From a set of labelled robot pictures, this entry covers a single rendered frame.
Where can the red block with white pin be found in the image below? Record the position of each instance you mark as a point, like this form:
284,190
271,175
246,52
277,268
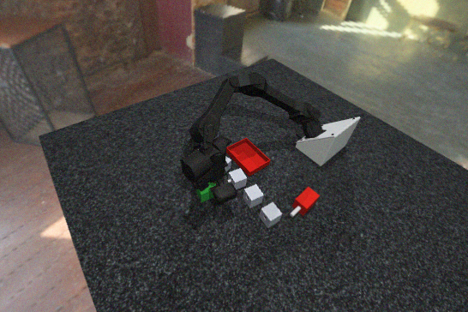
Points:
304,202

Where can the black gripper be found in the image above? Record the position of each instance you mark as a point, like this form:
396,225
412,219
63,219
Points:
223,191

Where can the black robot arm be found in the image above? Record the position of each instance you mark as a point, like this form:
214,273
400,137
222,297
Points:
212,152

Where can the red tray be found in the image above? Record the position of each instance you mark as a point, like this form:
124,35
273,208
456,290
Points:
248,156

